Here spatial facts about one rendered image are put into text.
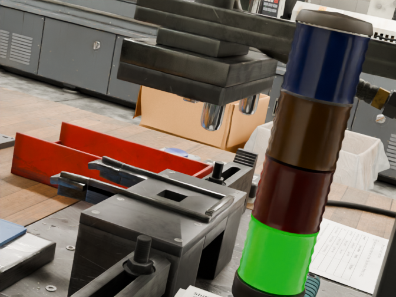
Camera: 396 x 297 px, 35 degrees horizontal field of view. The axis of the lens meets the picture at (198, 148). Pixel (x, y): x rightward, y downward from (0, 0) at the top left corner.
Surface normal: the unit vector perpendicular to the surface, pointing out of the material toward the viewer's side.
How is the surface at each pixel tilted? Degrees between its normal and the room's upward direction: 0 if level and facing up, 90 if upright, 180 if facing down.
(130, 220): 0
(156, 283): 90
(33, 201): 0
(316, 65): 104
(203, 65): 90
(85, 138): 90
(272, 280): 76
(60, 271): 0
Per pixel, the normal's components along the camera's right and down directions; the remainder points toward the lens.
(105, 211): 0.20, -0.95
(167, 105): -0.41, 0.10
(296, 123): -0.55, 0.34
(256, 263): -0.55, -0.16
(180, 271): 0.92, 0.26
